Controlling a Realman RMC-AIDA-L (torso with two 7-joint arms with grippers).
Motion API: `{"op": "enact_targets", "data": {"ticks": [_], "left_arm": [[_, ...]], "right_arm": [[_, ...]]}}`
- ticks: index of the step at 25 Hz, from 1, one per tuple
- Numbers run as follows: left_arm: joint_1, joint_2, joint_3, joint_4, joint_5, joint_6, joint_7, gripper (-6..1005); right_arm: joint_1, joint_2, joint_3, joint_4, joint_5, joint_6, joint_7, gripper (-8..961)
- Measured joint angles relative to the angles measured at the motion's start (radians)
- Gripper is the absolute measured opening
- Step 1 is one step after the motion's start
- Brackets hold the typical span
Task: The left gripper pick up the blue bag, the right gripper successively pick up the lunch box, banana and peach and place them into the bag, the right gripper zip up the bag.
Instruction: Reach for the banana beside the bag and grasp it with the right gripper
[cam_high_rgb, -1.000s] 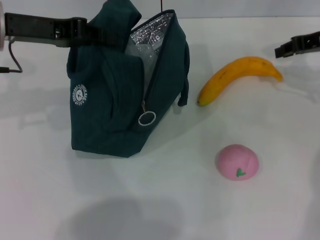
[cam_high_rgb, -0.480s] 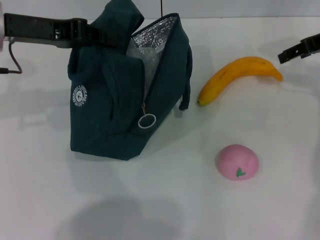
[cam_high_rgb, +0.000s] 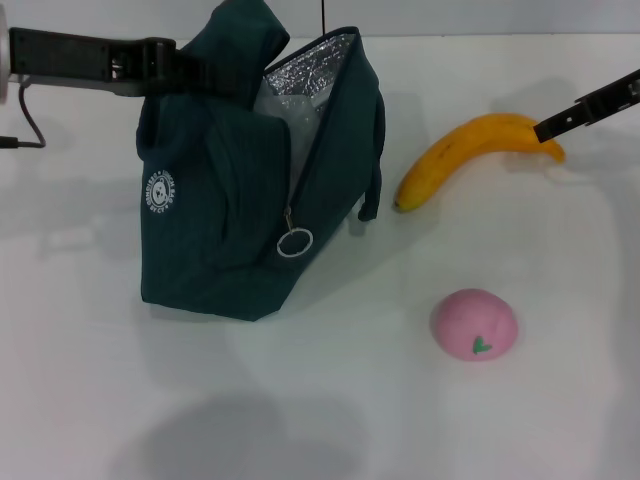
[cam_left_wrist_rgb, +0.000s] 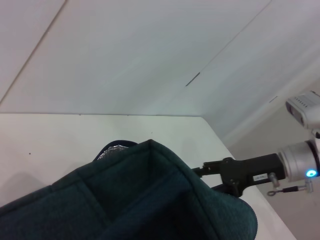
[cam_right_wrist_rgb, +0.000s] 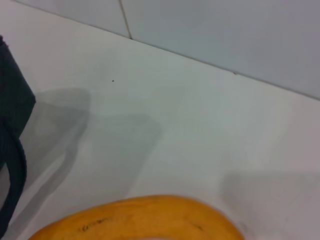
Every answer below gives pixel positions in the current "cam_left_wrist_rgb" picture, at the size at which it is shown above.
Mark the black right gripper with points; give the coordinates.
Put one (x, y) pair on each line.
(250, 172)

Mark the dark teal insulated lunch bag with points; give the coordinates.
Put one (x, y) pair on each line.
(125, 200)

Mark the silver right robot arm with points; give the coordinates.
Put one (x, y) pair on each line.
(300, 162)

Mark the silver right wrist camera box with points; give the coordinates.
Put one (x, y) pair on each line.
(305, 110)

